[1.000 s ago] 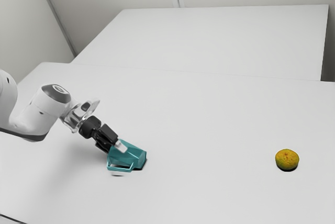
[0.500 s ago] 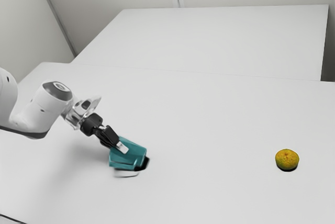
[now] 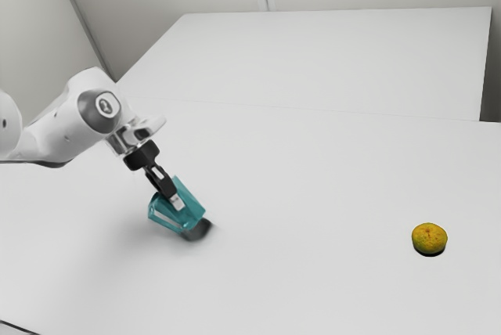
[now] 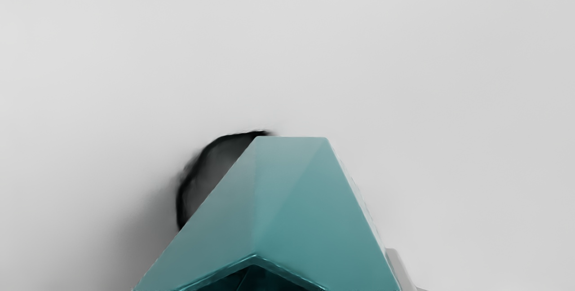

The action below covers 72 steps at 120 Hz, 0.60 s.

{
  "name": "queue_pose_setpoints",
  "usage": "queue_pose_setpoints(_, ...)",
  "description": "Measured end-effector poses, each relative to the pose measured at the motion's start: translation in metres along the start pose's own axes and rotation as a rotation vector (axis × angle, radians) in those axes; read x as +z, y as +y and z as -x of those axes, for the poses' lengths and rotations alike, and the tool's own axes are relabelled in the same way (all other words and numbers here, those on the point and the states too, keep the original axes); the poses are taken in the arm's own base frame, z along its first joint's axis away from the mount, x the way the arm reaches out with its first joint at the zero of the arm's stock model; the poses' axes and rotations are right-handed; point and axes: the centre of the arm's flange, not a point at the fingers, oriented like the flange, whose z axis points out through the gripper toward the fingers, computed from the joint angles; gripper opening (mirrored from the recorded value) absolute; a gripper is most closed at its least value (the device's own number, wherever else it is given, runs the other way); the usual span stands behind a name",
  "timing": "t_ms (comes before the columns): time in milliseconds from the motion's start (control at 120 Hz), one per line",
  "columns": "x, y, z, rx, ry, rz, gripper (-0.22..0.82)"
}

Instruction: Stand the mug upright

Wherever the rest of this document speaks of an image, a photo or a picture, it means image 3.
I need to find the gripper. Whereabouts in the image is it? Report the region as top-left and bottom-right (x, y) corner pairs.
(122, 140), (185, 211)

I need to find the yellow-green citrus fruit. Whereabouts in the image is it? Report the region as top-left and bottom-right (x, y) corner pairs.
(411, 222), (449, 255)

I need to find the teal faceted mug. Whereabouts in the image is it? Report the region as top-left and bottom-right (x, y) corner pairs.
(146, 175), (207, 236)

